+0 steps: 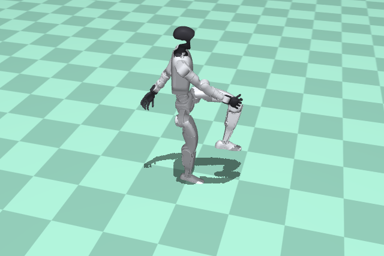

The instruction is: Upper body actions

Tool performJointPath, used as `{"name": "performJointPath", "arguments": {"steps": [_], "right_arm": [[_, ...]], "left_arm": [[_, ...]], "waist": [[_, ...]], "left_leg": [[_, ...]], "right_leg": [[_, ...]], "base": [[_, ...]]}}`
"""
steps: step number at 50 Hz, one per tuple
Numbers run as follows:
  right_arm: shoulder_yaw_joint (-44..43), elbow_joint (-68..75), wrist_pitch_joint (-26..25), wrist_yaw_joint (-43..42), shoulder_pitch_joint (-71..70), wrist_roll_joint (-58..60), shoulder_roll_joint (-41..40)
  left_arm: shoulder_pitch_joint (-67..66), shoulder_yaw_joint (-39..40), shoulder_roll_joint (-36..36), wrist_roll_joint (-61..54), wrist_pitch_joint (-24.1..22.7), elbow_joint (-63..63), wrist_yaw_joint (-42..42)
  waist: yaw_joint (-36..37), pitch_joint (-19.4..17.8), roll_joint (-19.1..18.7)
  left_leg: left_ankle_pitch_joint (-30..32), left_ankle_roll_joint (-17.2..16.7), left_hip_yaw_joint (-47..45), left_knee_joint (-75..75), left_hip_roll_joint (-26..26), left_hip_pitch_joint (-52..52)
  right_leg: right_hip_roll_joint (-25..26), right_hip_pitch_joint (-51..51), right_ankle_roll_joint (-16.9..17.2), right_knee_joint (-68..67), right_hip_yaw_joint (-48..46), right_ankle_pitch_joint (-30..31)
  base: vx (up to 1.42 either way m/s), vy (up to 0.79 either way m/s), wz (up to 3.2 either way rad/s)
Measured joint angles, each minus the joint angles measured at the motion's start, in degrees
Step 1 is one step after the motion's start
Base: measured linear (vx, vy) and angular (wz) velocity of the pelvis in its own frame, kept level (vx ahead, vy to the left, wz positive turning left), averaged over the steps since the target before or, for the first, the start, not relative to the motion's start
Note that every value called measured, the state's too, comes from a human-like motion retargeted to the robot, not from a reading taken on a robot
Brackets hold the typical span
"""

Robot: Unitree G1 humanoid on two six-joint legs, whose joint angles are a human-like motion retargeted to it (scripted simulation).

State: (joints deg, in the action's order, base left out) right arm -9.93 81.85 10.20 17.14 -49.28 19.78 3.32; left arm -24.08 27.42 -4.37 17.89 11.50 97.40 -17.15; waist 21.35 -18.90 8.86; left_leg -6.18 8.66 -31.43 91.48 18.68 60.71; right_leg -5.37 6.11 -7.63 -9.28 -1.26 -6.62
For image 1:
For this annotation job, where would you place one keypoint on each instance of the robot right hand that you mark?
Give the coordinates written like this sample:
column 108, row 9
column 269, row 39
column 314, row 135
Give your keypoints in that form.
column 234, row 101

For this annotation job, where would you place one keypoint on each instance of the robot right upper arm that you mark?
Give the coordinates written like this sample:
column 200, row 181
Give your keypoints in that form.
column 185, row 71

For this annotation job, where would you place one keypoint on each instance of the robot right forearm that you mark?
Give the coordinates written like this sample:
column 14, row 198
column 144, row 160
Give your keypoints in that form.
column 212, row 92

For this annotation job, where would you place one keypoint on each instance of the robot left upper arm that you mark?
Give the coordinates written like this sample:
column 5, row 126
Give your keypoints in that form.
column 168, row 69

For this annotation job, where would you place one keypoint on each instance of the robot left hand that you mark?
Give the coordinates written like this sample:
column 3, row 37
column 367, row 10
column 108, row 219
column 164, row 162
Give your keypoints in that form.
column 149, row 97

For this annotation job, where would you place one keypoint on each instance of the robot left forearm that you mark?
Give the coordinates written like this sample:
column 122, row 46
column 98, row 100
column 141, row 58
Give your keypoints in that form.
column 162, row 81

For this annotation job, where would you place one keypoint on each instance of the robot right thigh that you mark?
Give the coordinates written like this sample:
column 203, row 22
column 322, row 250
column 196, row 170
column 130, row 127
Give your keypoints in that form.
column 189, row 133

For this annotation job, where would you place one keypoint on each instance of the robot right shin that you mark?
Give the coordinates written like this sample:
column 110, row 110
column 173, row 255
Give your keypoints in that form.
column 188, row 161

